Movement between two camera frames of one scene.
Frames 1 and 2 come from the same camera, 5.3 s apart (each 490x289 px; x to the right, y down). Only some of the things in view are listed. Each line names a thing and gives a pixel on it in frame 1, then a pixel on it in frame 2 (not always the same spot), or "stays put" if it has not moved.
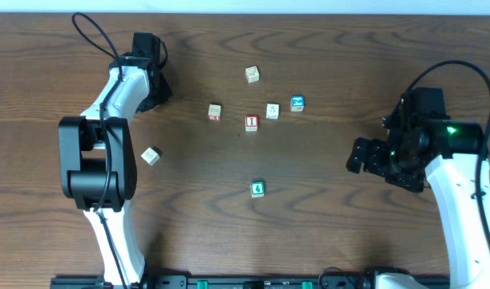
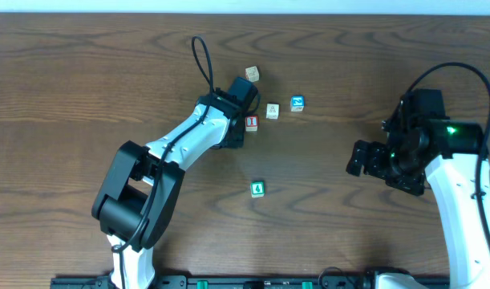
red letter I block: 251,123 stays put
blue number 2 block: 297,103 stays put
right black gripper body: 373,156 stays put
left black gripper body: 159,89 -> 236,135
